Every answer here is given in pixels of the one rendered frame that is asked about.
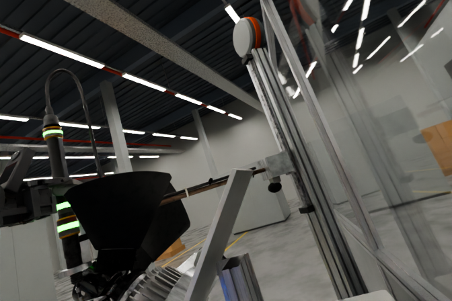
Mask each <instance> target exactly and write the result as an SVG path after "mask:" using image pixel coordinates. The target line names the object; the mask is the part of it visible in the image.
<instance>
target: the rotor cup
mask: <svg viewBox="0 0 452 301"><path fill-rule="evenodd" d="M96 260H97V258H96V259H94V260H93V261H92V266H91V267H88V268H87V269H84V270H83V272H82V273H83V274H82V275H83V281H82V282H80V283H79V285H80V286H81V290H82V291H83V292H85V295H81V297H82V301H87V300H91V299H94V298H98V297H100V296H106V297H108V299H107V300H105V301H120V299H121V298H122V297H123V295H124V293H125V292H126V291H127V290H128V289H129V287H130V285H131V284H132V283H133V282H134V281H135V280H136V279H137V278H138V277H139V276H140V275H142V274H144V273H146V271H144V270H142V269H141V268H137V269H135V270H133V271H132V272H130V273H129V270H126V271H104V272H95V269H96ZM76 287H77V285H76V284H75V285H74V287H73V291H72V298H73V299H74V301H79V297H78V293H77V292H76V290H75V288H76Z"/></svg>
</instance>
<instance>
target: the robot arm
mask: <svg viewBox="0 0 452 301"><path fill-rule="evenodd" d="M35 154H36V151H34V150H32V149H30V148H29V147H25V148H23V149H21V150H19V151H17V152H16V153H13V154H12V156H11V158H10V159H9V161H8V163H7V165H6V167H5V168H4V170H3V172H2V174H1V176H0V228H1V227H5V226H8V227H11V226H17V225H21V224H23V225H24V224H27V223H31V222H34V221H35V220H42V219H43V218H46V217H49V216H50V215H51V214H56V213H57V200H56V196H64V194H65V193H66V192H67V190H68V189H70V188H72V187H74V186H76V185H79V184H82V183H83V182H81V181H78V180H76V179H72V178H66V177H58V178H52V179H46V178H42V179H31V180H28V181H24V177H25V176H26V173H27V171H28V169H29V167H30V164H31V162H32V160H33V158H34V155H35Z"/></svg>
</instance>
